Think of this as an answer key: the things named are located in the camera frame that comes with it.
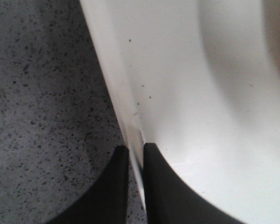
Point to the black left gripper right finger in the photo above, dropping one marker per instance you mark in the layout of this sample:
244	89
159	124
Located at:
169	200

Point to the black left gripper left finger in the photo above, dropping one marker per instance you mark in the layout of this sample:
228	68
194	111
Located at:
105	202

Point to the cream bear serving tray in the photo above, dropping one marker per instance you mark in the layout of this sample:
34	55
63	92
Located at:
201	80

